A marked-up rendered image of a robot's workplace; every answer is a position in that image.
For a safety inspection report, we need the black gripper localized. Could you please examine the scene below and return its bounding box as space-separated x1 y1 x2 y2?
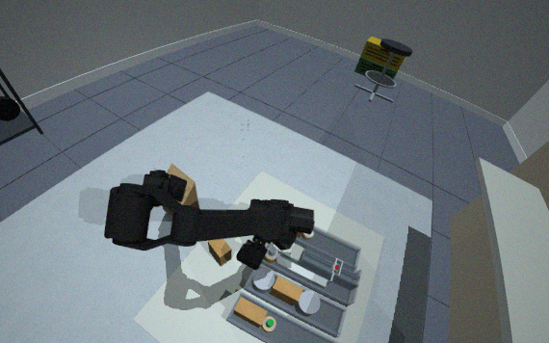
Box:
236 236 271 270

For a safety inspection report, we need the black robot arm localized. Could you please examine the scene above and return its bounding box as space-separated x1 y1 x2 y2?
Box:
104 170 315 251

